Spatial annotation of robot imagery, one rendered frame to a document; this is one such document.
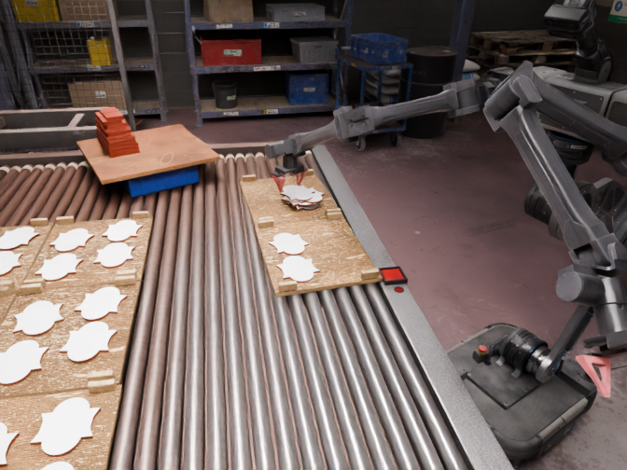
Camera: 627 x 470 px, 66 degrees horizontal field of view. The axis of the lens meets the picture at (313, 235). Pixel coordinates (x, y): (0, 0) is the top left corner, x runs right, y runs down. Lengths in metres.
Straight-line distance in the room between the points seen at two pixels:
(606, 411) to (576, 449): 0.31
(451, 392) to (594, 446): 1.38
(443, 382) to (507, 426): 0.90
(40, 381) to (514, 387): 1.77
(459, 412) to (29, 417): 0.98
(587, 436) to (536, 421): 0.42
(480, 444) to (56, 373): 1.01
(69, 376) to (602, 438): 2.18
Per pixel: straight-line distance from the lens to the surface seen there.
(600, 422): 2.70
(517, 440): 2.14
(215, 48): 5.75
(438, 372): 1.32
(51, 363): 1.41
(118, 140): 2.25
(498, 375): 2.31
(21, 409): 1.33
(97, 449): 1.19
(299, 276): 1.53
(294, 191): 1.95
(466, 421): 1.24
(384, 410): 1.21
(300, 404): 1.20
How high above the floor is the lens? 1.85
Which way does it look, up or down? 31 degrees down
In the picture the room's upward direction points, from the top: 1 degrees clockwise
